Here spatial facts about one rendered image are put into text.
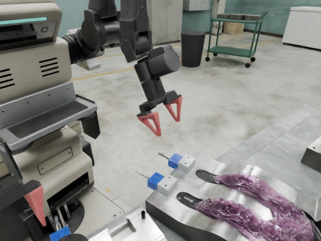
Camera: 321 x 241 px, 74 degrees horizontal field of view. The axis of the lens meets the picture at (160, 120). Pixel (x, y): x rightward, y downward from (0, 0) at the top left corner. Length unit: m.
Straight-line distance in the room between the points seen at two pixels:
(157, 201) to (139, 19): 0.47
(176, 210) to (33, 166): 0.46
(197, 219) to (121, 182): 1.31
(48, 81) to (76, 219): 0.86
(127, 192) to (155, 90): 1.27
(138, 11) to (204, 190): 0.50
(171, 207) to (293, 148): 0.59
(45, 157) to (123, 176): 1.16
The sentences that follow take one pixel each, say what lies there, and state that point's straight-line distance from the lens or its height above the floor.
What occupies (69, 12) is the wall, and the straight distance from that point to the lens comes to 5.75.
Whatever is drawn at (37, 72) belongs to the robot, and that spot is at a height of 1.15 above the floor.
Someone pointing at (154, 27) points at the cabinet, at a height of 0.50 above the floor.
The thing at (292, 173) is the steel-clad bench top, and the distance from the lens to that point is 0.88.
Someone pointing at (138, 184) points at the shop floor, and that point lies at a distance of 1.80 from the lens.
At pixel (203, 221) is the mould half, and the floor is 0.88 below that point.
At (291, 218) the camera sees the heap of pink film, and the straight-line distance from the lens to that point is 0.61.
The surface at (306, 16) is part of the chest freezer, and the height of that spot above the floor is 0.76.
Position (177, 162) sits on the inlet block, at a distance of 0.70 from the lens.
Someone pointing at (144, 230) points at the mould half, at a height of 0.89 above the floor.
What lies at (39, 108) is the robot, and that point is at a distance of 0.69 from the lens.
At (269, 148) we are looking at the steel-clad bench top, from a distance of 0.96.
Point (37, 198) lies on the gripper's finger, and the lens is 0.42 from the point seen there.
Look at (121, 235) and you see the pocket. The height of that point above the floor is 0.86.
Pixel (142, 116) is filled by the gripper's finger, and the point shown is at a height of 1.05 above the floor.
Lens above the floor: 1.34
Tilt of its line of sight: 32 degrees down
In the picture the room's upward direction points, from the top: straight up
